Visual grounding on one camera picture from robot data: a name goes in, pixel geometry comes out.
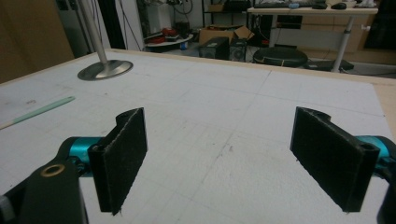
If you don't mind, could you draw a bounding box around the black keyboard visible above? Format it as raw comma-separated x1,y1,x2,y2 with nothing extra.
253,1,314,9

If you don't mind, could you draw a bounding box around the open cardboard box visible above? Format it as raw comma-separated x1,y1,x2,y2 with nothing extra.
198,24,255,46

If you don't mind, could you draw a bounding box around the silver metal stand base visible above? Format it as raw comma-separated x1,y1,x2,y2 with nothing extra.
76,0,134,81

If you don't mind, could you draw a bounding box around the light green strip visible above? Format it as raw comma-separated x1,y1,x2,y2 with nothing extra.
0,95,77,131

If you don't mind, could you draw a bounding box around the black computer case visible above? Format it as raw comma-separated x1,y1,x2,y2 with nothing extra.
199,36,231,61

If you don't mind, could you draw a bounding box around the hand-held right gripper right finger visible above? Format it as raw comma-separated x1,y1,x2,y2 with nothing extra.
290,106,381,214

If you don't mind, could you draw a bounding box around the round white low table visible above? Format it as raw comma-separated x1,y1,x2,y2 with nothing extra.
145,33,194,53

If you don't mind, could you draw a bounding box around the wooden office desk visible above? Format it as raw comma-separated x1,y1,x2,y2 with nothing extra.
247,5,379,73

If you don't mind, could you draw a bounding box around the black round stool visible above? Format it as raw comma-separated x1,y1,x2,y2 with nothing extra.
252,46,309,68

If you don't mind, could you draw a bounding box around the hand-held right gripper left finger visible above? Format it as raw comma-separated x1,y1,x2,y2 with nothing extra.
88,106,149,217

